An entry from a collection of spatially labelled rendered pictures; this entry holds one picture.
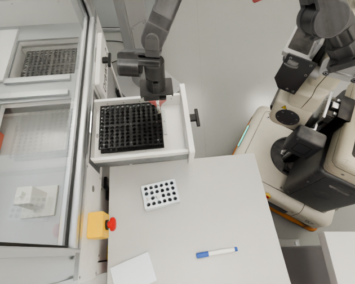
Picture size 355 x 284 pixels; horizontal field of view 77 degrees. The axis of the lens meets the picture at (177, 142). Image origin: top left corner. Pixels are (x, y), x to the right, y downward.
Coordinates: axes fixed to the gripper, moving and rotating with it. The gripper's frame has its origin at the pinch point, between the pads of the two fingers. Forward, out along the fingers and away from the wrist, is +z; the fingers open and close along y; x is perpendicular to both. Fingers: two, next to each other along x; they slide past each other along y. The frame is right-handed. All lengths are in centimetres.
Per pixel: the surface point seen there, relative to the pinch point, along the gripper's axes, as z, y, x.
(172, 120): 11.2, -4.9, 0.4
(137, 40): 45, 10, -87
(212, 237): 18.7, -14.5, 43.7
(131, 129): 4.9, 10.1, 6.6
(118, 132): 8.4, 15.5, 5.1
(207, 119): 95, -39, -49
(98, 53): 2.2, 22.1, -29.0
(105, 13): 76, 43, -166
